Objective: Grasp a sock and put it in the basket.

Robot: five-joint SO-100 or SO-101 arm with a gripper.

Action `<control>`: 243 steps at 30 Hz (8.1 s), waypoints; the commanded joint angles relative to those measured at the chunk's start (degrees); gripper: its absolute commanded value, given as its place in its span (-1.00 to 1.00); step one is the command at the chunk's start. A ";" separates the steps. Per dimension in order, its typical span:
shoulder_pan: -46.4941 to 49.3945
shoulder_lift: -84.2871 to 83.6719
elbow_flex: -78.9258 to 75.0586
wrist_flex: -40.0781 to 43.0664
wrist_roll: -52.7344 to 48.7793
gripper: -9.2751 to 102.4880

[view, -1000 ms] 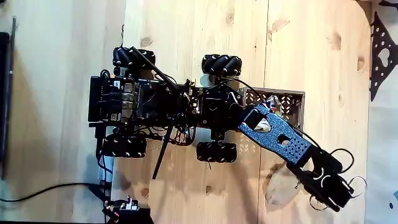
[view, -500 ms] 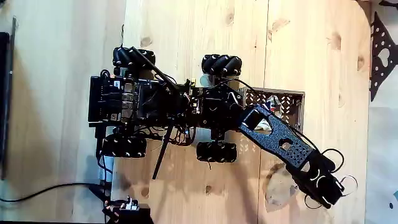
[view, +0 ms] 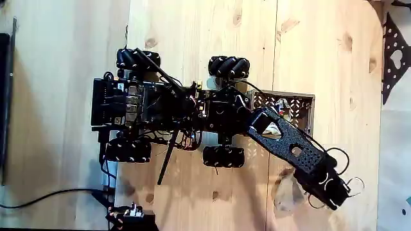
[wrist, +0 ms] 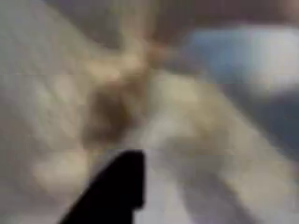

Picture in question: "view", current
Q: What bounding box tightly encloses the grey sock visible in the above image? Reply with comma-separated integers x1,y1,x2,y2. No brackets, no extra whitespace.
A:
272,173,309,219

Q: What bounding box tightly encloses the brown perforated basket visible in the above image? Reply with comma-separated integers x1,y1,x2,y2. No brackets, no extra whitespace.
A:
252,90,317,138

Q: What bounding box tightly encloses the white patterned cloth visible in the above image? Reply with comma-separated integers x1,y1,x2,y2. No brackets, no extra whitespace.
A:
377,0,411,231

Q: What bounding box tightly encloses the black mecanum wheel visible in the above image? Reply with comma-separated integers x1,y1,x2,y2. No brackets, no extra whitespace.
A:
202,145,246,169
116,47,161,72
208,55,251,80
105,137,152,164

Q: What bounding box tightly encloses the black perforated heart sheet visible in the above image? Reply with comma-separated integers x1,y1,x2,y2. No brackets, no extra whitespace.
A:
381,12,411,105

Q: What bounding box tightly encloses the black rod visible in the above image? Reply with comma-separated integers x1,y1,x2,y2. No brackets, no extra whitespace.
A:
134,47,184,93
156,129,180,186

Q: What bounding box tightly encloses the black device with lights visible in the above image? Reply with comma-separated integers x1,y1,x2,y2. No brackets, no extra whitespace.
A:
105,201,159,231

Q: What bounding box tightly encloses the black mobile base chassis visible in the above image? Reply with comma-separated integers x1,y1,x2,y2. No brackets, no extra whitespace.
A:
91,72,206,151

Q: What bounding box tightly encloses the black panel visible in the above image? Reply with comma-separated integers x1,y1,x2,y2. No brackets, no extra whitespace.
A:
0,17,17,187

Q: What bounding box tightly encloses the red white servo wire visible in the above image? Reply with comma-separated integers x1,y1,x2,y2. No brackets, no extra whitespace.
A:
345,176,366,198

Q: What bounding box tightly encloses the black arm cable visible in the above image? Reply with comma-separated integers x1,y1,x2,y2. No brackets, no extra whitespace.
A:
300,128,351,176

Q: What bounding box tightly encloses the black floor cable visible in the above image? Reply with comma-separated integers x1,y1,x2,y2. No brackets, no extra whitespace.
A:
0,187,116,210

